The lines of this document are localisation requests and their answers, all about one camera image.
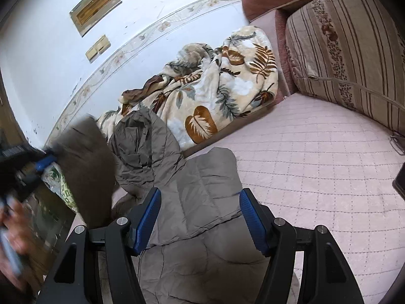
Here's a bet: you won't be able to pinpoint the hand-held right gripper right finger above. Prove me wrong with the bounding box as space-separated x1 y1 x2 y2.
239 188 364 304

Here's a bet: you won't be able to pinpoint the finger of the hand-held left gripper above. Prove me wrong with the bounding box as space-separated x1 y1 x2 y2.
34 155 58 174

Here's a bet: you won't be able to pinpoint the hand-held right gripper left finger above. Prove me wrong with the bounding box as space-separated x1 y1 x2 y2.
36 187 163 304

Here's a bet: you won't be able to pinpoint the grey quilted jacket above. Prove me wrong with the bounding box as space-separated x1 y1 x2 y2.
51 109 299 304

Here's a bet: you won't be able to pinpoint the person's left hand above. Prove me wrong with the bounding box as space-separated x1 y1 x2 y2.
0 196 35 292

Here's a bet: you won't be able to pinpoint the green patterned pillow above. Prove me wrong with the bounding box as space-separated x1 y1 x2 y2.
43 161 78 213

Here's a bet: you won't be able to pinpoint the pink quilted mattress cover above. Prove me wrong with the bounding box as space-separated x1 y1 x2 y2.
66 93 405 304

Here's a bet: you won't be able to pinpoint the leaf print blanket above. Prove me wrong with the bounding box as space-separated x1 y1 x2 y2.
95 25 279 151

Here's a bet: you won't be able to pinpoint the black object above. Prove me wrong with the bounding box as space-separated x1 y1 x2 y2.
392 161 405 198

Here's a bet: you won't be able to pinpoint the striped sofa cushion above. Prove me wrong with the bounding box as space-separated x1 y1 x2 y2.
285 0 405 134

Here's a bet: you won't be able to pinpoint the gold wall frame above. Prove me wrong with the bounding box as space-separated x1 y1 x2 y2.
70 0 122 37

